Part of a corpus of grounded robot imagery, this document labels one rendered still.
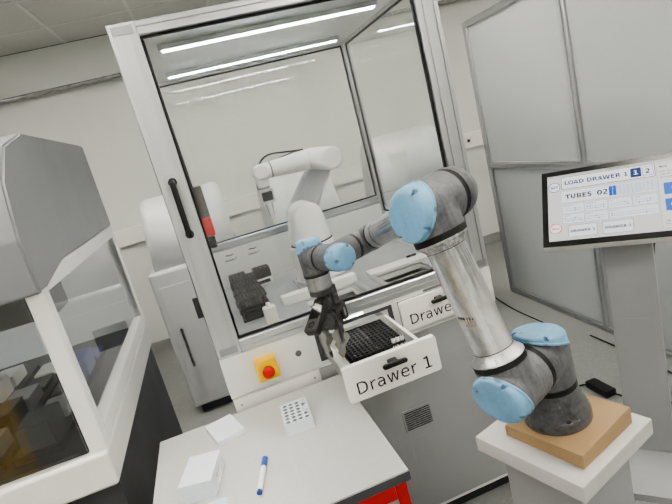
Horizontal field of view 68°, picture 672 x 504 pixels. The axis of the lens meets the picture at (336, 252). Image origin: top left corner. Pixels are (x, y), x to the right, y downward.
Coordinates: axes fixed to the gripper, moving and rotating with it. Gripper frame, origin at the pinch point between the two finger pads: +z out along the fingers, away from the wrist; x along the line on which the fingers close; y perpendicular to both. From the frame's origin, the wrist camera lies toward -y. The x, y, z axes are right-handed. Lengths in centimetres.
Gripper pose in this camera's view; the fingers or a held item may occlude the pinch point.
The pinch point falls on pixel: (335, 354)
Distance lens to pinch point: 151.3
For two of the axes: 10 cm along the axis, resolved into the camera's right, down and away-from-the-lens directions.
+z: 2.7, 9.4, 1.9
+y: 4.9, -3.0, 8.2
